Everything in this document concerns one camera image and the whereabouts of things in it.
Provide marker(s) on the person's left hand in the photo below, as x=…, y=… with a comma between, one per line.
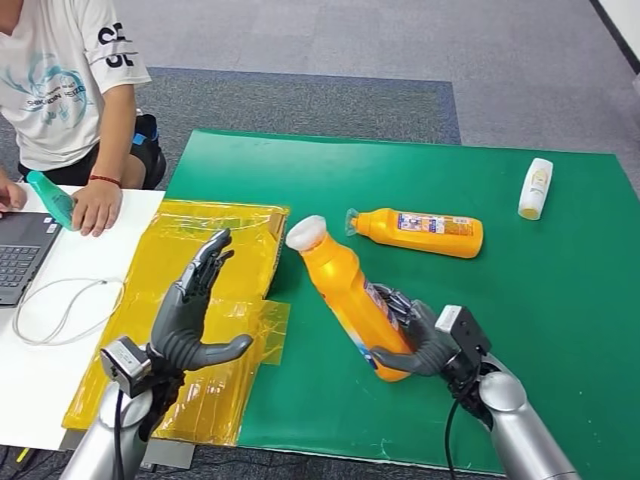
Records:
x=97, y=208

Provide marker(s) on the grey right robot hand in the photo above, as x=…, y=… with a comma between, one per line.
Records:
x=430, y=344

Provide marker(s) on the person's right hand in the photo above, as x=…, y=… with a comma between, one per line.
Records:
x=10, y=197

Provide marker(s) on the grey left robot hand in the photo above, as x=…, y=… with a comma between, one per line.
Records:
x=177, y=324

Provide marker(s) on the orange bottle with white cap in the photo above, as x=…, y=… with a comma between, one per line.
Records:
x=345, y=291

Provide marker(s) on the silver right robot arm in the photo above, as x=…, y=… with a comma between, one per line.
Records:
x=525, y=437

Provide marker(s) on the person's left forearm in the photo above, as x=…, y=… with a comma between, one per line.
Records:
x=114, y=132

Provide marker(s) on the teal plastic bottle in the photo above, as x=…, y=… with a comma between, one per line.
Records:
x=50, y=199

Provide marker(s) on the orange bottle with clear cap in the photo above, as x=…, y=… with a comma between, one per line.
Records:
x=425, y=243

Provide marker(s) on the small white bottle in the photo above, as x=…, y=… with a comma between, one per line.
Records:
x=535, y=189

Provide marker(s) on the yellow film covered board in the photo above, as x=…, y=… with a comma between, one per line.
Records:
x=164, y=265

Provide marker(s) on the dark grey laptop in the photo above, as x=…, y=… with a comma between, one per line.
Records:
x=20, y=258

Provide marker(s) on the seated person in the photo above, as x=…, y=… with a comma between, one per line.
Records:
x=50, y=119

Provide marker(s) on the green table mat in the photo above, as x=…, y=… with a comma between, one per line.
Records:
x=550, y=298

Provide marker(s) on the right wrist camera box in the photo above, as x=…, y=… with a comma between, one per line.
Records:
x=465, y=338

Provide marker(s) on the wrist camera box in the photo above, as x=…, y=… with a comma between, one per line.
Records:
x=125, y=366
x=465, y=338

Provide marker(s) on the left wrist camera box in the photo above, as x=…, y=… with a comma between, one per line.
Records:
x=125, y=366

